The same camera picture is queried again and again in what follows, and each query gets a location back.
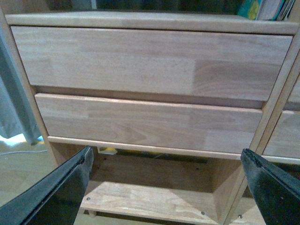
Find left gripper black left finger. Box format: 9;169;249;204
0;146;94;225

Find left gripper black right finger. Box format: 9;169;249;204
240;149;300;225

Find thin leaning books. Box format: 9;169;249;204
255;0;295;21

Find right lower wooden drawer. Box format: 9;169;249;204
263;111;300;158

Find wooden drawer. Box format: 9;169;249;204
263;111;300;158
35;94;263;153
12;26;293;101

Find grey curtain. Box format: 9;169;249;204
0;28;41;145

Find upper wooden drawer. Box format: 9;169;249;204
12;26;293;101

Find wooden bookshelf unit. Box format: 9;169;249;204
0;0;300;225

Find teal cover book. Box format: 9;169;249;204
237;0;263;20

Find white floor cable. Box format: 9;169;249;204
0;149;47;156

